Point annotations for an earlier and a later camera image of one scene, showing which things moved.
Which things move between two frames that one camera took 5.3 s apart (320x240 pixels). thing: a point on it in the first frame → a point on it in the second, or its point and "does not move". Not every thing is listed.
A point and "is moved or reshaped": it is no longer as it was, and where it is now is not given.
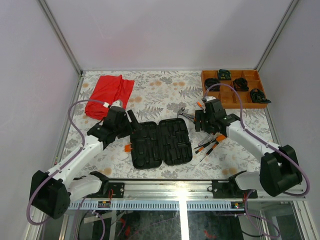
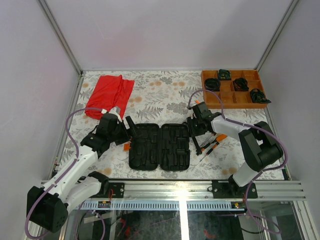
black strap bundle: x=224 y=75 does not move
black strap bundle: x=257 y=96 does not move
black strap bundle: x=240 y=84 does not move
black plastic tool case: x=167 y=143 is moved or reshaped
